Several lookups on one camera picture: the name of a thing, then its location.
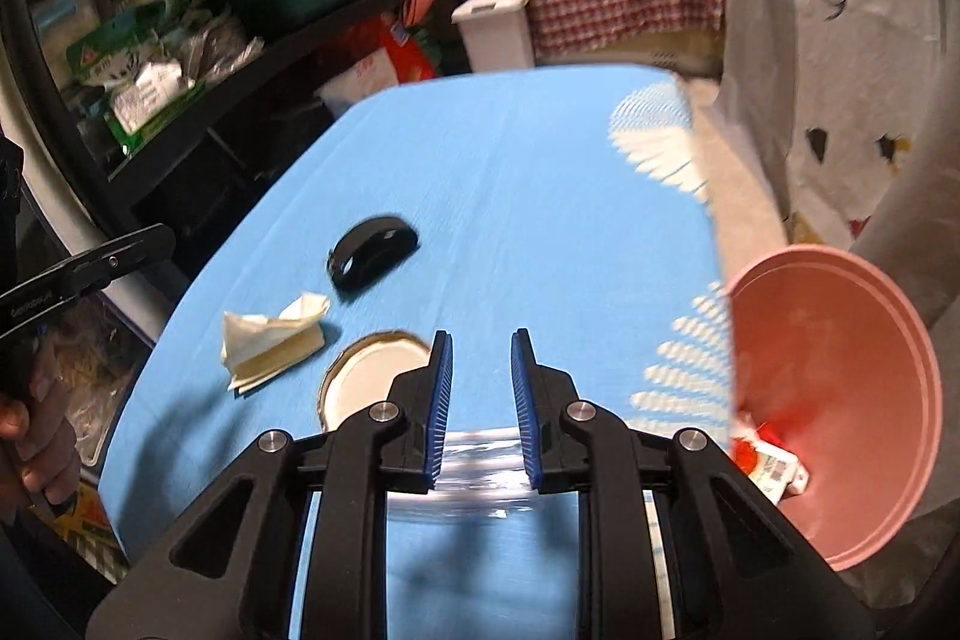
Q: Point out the red white bag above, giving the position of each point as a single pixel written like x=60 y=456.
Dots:
x=409 y=51

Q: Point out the white trash bin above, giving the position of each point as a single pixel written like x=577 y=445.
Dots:
x=495 y=33

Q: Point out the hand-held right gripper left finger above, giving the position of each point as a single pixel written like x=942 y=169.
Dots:
x=441 y=415

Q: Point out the red box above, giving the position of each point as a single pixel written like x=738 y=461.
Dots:
x=780 y=471

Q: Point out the black shelf unit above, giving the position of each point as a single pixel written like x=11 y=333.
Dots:
x=247 y=78

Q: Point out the white paper napkin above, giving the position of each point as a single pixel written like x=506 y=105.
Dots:
x=262 y=347

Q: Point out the white plastic bag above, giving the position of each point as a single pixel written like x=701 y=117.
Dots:
x=360 y=81

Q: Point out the large green white bag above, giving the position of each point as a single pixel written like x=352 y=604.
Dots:
x=127 y=29

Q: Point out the clear lidded container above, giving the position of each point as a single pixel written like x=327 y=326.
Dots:
x=64 y=25

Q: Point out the grey deer print cloth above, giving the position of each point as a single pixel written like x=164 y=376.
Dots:
x=840 y=48

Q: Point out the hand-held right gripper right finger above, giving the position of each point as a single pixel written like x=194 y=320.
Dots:
x=523 y=415

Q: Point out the crumpled clear bags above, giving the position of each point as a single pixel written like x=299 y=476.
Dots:
x=225 y=51

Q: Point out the white curved frame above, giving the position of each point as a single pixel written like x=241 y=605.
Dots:
x=67 y=190

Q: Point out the blue tablecloth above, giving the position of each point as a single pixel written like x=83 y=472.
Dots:
x=525 y=197

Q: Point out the green white snack packet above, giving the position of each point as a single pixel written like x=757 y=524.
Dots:
x=150 y=100

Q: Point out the white jar lid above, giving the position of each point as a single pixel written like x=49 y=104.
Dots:
x=367 y=377

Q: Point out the person's left hand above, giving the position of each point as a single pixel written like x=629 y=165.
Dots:
x=45 y=430

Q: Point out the pink basin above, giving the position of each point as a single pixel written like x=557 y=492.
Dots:
x=847 y=385

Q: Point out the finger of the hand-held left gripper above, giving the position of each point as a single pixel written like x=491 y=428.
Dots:
x=112 y=261

